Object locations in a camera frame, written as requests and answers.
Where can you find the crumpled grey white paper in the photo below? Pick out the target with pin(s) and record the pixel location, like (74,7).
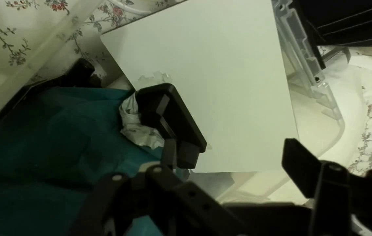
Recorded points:
(141,133)

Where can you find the clear plastic storage bin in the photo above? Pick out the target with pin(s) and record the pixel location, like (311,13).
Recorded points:
(308,74)

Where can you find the floral bedsheet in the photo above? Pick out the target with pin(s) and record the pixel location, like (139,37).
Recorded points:
(3,26)

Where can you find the teal cloth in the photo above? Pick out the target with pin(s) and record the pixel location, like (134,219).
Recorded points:
(42,144)

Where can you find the white pad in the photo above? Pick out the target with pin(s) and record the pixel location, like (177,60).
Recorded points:
(230,87)

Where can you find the black fabric bag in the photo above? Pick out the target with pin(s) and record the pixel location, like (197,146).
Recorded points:
(352,17)

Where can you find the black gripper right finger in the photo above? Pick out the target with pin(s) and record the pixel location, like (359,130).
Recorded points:
(352,201)

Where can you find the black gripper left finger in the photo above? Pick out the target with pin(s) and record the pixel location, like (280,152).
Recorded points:
(151,201)

